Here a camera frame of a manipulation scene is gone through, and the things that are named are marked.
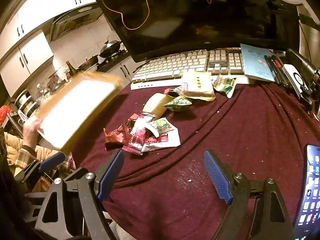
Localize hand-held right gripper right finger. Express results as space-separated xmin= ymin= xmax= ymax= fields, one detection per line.
xmin=203 ymin=149 xmax=295 ymax=240

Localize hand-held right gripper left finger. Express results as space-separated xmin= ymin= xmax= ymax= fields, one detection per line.
xmin=35 ymin=149 xmax=125 ymax=240

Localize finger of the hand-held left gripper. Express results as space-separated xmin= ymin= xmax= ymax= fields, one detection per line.
xmin=14 ymin=151 xmax=66 ymax=184

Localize small red candy packet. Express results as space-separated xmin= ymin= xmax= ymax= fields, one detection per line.
xmin=122 ymin=145 xmax=144 ymax=156

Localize shiny dark red packet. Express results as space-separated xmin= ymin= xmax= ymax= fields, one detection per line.
xmin=104 ymin=119 xmax=137 ymax=151

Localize red and black snack packet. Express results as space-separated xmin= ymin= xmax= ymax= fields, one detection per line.
xmin=127 ymin=112 xmax=157 ymax=147

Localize gold-rimmed white box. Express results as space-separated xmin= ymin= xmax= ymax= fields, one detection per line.
xmin=36 ymin=71 xmax=125 ymax=155

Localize white packet with red label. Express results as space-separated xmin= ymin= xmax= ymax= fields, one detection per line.
xmin=141 ymin=129 xmax=181 ymax=153

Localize green pea packet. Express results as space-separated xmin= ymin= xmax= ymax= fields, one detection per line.
xmin=212 ymin=76 xmax=237 ymax=98
xmin=164 ymin=96 xmax=193 ymax=112

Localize golden snack packet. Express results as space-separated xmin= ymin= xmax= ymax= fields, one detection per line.
xmin=142 ymin=93 xmax=179 ymax=120

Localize yellow and white cracker packet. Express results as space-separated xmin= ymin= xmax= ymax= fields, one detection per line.
xmin=180 ymin=71 xmax=216 ymax=102

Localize person's left forearm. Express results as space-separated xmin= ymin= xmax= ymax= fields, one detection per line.
xmin=4 ymin=132 xmax=38 ymax=167

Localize person's left hand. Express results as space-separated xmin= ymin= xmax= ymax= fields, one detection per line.
xmin=22 ymin=117 xmax=43 ymax=151

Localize dark red cloth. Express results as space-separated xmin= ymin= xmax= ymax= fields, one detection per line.
xmin=72 ymin=80 xmax=320 ymax=240

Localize dish rack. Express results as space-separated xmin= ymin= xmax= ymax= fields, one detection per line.
xmin=14 ymin=89 xmax=38 ymax=121

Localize smartphone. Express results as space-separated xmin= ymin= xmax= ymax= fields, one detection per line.
xmin=292 ymin=144 xmax=320 ymax=240

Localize dark sauce bottle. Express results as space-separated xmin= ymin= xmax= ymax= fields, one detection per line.
xmin=65 ymin=60 xmax=77 ymax=77

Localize metal pan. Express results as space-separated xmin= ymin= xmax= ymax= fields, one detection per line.
xmin=77 ymin=55 xmax=100 ymax=72

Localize white base cabinets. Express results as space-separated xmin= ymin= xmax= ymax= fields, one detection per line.
xmin=117 ymin=55 xmax=142 ymax=82

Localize blue booklet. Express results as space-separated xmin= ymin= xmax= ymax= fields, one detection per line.
xmin=240 ymin=43 xmax=279 ymax=82

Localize beige and grey keyboard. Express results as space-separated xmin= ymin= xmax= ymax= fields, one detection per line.
xmin=130 ymin=49 xmax=244 ymax=84

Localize black wok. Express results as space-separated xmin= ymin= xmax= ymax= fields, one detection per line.
xmin=99 ymin=40 xmax=123 ymax=58

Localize black and white device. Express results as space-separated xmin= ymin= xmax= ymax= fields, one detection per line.
xmin=282 ymin=49 xmax=320 ymax=111

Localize range hood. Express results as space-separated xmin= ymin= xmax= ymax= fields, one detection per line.
xmin=49 ymin=4 xmax=104 ymax=43

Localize black computer monitor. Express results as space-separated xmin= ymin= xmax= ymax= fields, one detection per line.
xmin=94 ymin=0 xmax=300 ymax=63

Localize white wall cabinets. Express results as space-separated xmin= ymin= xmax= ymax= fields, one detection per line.
xmin=0 ymin=0 xmax=99 ymax=98

